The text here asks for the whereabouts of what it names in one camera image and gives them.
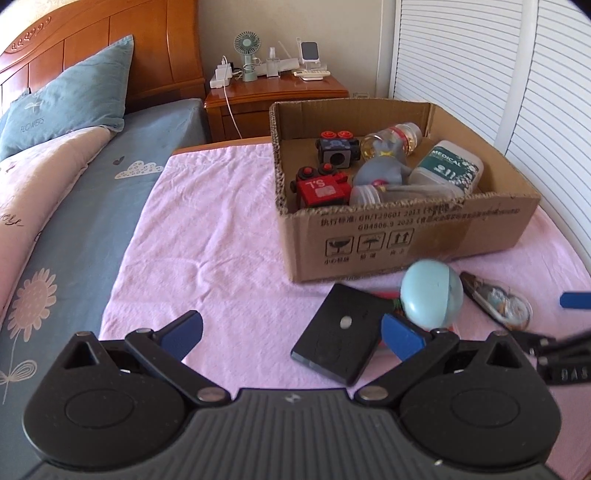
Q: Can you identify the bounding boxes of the clear plastic jar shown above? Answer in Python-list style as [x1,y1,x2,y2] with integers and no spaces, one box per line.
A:
[349,184,464,206]

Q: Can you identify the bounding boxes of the small white smart display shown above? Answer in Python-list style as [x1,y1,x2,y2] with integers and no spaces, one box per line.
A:
[298,40,321,70]

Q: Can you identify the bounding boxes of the black flat case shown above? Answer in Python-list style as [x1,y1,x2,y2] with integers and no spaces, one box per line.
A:
[290,283,392,386]

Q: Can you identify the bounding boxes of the correction tape dispenser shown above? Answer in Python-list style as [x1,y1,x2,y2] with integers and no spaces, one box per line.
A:
[460,271,533,331]

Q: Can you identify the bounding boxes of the pink table cloth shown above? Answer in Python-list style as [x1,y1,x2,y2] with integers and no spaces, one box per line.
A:
[99,143,590,479]

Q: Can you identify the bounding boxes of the white charging cable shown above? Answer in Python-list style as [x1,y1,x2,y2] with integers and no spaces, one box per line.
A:
[221,56,245,141]

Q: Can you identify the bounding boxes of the black toy block red buttons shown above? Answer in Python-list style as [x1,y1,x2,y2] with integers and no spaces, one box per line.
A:
[315,130,361,169]

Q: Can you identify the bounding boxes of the fish oil capsule bottle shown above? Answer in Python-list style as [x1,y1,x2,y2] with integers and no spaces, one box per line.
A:
[360,122,423,163]

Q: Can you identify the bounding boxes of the wooden nightstand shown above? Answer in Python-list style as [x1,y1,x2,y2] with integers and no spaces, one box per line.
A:
[204,74,349,142]

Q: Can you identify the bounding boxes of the grey shark toy figure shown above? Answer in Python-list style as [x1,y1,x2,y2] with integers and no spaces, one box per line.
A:
[353,139,412,186]

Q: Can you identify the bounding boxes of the wooden headboard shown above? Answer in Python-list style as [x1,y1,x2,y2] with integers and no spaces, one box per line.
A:
[1,0,205,113]

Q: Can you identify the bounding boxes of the white power strip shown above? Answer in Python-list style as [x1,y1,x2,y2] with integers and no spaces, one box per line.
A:
[209,55,235,89]

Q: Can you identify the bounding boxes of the white medical swab container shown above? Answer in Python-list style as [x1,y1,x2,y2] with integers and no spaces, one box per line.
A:
[408,140,485,196]

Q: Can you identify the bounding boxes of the clear spray bottle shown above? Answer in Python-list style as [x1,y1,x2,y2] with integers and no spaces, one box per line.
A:
[266,46,280,78]

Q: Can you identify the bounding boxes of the green desk fan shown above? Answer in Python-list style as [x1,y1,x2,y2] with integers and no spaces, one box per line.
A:
[233,31,260,82]

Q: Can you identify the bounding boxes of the blue floral bed sheet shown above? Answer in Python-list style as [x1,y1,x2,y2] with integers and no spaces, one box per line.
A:
[1,99,208,479]

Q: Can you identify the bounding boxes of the blue pillow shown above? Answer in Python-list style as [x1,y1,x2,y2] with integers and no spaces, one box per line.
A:
[1,35,134,159]

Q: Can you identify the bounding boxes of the pink quilt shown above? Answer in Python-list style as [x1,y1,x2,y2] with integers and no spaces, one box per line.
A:
[0,127,111,312]

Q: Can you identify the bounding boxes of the cardboard box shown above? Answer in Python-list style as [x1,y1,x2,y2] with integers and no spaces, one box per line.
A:
[270,99,541,283]

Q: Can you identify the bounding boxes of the white remote control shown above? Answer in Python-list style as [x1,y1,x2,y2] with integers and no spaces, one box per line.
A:
[293,69,332,82]

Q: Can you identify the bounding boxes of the red toy train block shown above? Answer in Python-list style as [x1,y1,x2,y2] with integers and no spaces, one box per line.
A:
[290,163,352,209]

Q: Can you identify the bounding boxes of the light blue egg case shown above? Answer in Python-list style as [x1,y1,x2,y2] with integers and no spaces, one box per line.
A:
[400,259,464,330]

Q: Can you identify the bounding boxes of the white louvered closet door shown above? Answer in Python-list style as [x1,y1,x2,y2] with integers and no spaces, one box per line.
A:
[390,1,590,261]

